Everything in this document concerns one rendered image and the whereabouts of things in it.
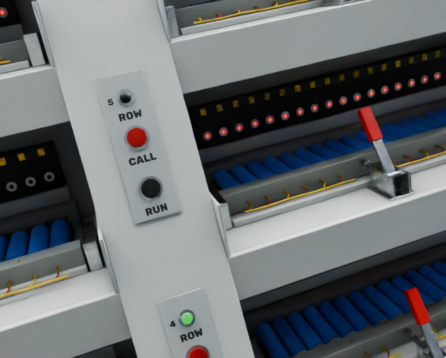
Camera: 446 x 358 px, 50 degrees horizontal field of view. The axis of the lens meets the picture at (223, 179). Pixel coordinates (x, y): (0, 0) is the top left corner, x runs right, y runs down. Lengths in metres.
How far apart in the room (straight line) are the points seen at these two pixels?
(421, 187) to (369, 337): 0.17
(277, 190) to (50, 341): 0.25
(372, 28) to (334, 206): 0.17
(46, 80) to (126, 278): 0.17
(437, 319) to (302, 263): 0.20
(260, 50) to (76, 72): 0.16
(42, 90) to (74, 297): 0.17
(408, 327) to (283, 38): 0.33
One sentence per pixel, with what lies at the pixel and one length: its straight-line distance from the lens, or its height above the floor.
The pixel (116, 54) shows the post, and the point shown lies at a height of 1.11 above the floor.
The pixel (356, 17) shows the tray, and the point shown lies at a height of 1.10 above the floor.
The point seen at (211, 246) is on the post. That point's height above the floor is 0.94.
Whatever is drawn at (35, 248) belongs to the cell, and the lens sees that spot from 0.49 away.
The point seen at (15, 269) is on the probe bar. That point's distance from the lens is 0.46.
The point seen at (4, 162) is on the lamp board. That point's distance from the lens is 0.57.
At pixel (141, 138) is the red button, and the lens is 0.40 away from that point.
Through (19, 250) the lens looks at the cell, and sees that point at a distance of 0.50.
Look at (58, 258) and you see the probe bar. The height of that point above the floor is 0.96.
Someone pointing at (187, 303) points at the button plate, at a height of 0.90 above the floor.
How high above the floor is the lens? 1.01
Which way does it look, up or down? 2 degrees down
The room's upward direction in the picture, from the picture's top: 15 degrees counter-clockwise
